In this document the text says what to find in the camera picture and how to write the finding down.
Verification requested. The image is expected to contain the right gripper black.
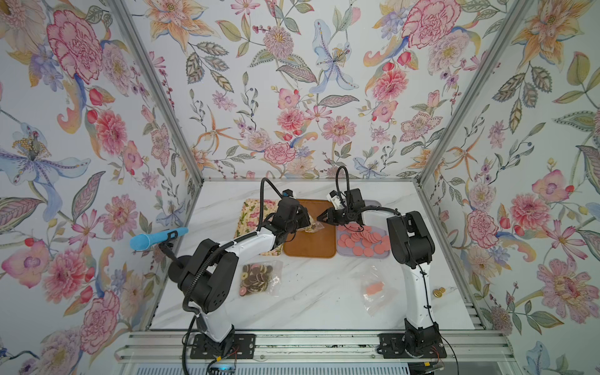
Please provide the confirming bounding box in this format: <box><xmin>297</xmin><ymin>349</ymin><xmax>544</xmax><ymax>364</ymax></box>
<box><xmin>316</xmin><ymin>208</ymin><xmax>354</xmax><ymax>225</ymax></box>

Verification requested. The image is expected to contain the bag of pink cookies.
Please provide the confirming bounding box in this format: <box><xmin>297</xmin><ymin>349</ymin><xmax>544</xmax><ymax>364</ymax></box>
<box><xmin>360</xmin><ymin>266</ymin><xmax>392</xmax><ymax>317</ymax></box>

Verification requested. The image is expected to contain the bag of cream cookies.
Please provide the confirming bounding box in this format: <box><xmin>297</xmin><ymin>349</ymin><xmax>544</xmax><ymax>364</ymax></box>
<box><xmin>301</xmin><ymin>216</ymin><xmax>324</xmax><ymax>234</ymax></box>

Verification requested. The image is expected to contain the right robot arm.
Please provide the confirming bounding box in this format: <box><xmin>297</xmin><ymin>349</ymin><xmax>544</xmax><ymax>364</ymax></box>
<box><xmin>317</xmin><ymin>188</ymin><xmax>442</xmax><ymax>358</ymax></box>

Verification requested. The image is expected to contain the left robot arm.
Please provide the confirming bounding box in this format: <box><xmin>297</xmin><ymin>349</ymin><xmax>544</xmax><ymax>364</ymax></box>
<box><xmin>168</xmin><ymin>197</ymin><xmax>310</xmax><ymax>344</ymax></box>

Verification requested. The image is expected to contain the pile of pink cookies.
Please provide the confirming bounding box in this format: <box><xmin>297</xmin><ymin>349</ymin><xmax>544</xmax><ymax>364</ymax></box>
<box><xmin>337</xmin><ymin>222</ymin><xmax>392</xmax><ymax>258</ymax></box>

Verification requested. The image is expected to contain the bag of brown cookies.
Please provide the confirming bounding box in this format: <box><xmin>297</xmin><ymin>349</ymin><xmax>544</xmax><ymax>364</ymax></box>
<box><xmin>239</xmin><ymin>260</ymin><xmax>284</xmax><ymax>297</ymax></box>

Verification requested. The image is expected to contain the lilac plastic tray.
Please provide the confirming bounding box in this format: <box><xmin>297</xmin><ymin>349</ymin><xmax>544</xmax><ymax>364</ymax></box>
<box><xmin>334</xmin><ymin>197</ymin><xmax>392</xmax><ymax>259</ymax></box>

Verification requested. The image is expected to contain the floral pattern tray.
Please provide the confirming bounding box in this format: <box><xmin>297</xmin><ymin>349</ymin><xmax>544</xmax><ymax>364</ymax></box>
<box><xmin>234</xmin><ymin>198</ymin><xmax>279</xmax><ymax>238</ymax></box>

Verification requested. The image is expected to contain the brown wooden tray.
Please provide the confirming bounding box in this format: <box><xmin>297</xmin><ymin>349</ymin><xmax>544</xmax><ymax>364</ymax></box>
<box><xmin>283</xmin><ymin>199</ymin><xmax>337</xmax><ymax>259</ymax></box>

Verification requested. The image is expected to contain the small brass knob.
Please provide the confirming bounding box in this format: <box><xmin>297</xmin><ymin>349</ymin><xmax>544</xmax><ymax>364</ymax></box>
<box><xmin>433</xmin><ymin>287</ymin><xmax>446</xmax><ymax>298</ymax></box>

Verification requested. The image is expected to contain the black microphone stand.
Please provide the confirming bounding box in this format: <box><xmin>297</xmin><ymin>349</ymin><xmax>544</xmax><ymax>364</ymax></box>
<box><xmin>159</xmin><ymin>242</ymin><xmax>199</xmax><ymax>288</ymax></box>

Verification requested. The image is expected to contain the blue microphone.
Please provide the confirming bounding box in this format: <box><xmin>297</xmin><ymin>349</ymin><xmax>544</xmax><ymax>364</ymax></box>
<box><xmin>129</xmin><ymin>227</ymin><xmax>189</xmax><ymax>252</ymax></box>

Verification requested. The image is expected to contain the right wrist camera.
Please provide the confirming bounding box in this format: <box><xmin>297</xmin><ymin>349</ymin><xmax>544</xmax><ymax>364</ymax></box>
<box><xmin>327</xmin><ymin>190</ymin><xmax>344</xmax><ymax>210</ymax></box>

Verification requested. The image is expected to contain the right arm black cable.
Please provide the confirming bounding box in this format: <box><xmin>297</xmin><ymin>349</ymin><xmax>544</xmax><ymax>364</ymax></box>
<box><xmin>335</xmin><ymin>165</ymin><xmax>437</xmax><ymax>329</ymax></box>

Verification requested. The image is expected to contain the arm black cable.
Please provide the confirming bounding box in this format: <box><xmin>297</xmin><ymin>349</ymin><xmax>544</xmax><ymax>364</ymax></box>
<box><xmin>180</xmin><ymin>177</ymin><xmax>284</xmax><ymax>375</ymax></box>
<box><xmin>335</xmin><ymin>165</ymin><xmax>437</xmax><ymax>329</ymax></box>

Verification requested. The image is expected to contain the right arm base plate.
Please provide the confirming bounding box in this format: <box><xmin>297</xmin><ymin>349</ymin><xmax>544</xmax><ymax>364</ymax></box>
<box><xmin>377</xmin><ymin>332</ymin><xmax>448</xmax><ymax>360</ymax></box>

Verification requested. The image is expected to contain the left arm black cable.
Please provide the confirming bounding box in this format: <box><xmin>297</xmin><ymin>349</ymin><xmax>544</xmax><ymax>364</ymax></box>
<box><xmin>180</xmin><ymin>177</ymin><xmax>284</xmax><ymax>375</ymax></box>

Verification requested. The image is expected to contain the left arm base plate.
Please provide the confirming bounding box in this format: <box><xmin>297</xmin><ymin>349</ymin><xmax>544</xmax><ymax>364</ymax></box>
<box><xmin>189</xmin><ymin>334</ymin><xmax>256</xmax><ymax>359</ymax></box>

